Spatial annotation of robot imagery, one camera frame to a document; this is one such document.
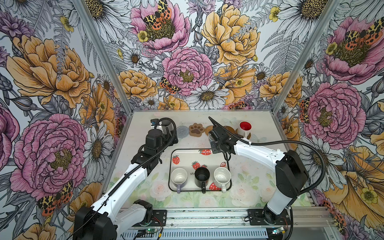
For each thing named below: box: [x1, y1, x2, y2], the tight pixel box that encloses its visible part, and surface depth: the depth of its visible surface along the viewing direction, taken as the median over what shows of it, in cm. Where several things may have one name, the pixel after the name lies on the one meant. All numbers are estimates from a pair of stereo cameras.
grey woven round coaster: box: [176, 125, 189, 139], surface depth 111 cm
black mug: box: [194, 167, 211, 194], surface depth 81 cm
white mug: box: [213, 167, 232, 193], surface depth 83 cm
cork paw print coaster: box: [188, 123, 205, 137], surface depth 111 cm
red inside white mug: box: [238, 120, 253, 138], surface depth 104 cm
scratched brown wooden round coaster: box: [223, 125, 236, 135], surface depth 112 cm
